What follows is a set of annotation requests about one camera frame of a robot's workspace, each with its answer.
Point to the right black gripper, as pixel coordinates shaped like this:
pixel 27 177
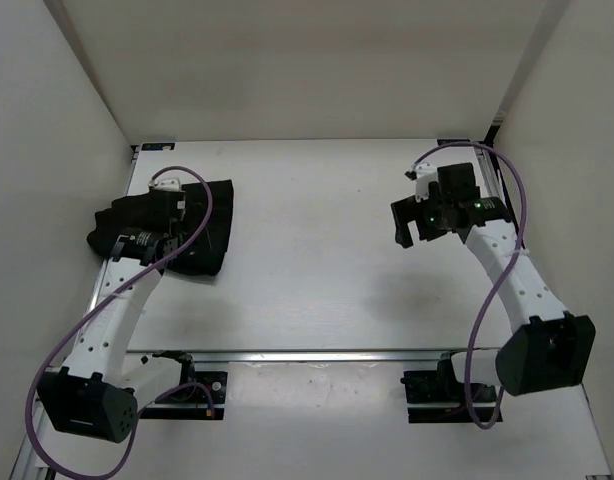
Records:
pixel 408 210

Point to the black pleated skirt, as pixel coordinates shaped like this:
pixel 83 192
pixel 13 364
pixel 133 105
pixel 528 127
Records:
pixel 204 257

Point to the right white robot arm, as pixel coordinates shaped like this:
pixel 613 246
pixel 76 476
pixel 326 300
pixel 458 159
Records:
pixel 549 347

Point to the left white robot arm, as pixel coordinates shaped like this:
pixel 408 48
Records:
pixel 91 395

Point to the left blue corner label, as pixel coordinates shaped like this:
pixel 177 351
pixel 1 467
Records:
pixel 162 146

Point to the blue corner label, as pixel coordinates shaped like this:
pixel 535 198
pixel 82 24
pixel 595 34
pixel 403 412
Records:
pixel 162 146
pixel 445 141

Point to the right blue corner label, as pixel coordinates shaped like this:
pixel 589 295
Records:
pixel 445 141

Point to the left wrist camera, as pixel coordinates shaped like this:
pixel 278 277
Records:
pixel 168 184

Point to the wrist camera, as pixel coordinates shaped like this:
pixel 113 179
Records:
pixel 168 184
pixel 452 180

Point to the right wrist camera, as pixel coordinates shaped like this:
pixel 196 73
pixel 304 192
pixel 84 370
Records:
pixel 452 180

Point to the right aluminium side rail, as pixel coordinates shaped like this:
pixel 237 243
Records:
pixel 493 178

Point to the aluminium side rail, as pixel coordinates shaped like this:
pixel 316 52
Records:
pixel 25 464
pixel 493 178

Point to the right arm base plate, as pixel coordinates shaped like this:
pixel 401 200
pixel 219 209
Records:
pixel 434 395

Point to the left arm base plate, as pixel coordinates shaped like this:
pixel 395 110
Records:
pixel 203 399

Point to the left aluminium side rail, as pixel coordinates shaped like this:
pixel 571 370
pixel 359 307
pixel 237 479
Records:
pixel 25 464

